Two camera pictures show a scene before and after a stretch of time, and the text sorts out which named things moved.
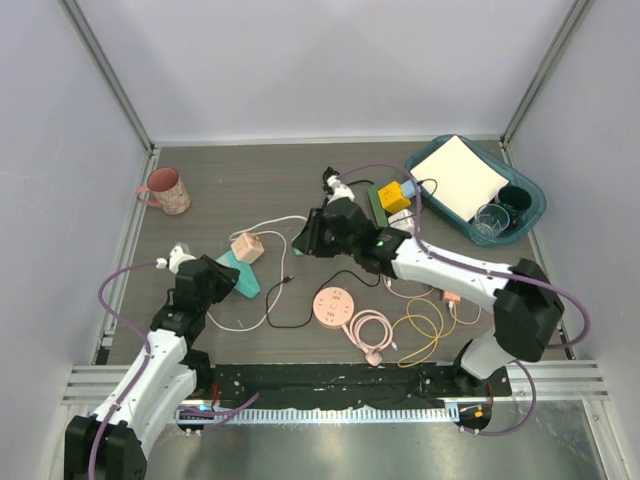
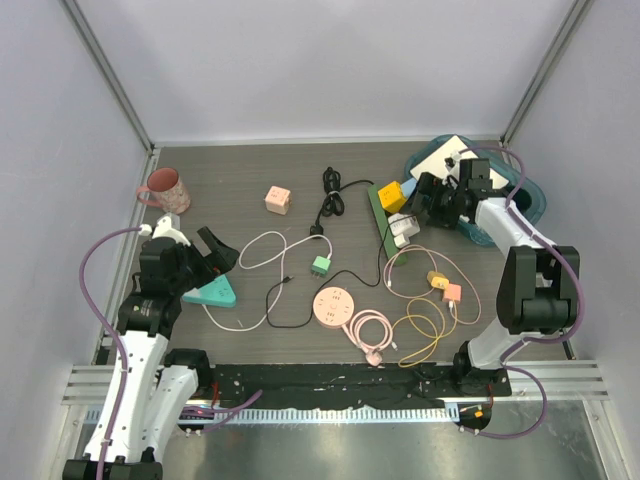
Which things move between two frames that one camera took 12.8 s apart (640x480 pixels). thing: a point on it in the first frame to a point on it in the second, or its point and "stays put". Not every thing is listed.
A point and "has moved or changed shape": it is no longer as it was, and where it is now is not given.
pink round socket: x=333 y=306 stays put
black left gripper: x=224 y=276 to x=221 y=259
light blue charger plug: x=409 y=187 stays put
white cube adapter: x=402 y=220 stays put
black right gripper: x=311 y=242 to x=427 y=185
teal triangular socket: x=248 y=282 has moved or changed shape
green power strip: x=380 y=215 stays put
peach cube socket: x=247 y=248 to x=278 y=200
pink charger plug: x=451 y=297 stays put
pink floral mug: x=173 y=196 stays put
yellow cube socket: x=392 y=197 stays put
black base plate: x=352 y=384 stays put
